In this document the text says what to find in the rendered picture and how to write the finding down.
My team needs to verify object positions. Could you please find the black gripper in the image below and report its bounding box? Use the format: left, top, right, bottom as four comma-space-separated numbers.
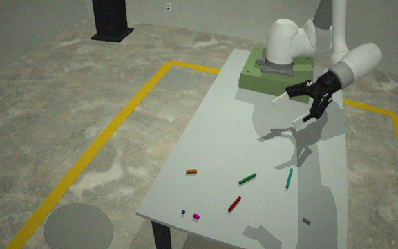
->
272, 71, 341, 129

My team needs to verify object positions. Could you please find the short grey rod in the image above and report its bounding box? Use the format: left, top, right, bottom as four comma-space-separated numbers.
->
302, 218, 311, 225

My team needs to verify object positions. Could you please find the green rod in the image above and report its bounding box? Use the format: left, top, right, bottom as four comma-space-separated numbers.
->
239, 173, 257, 185

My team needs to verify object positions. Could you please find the red rod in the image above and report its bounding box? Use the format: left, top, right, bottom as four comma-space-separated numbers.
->
228, 197, 241, 212

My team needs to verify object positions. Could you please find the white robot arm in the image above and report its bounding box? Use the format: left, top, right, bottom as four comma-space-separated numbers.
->
256, 0, 383, 90

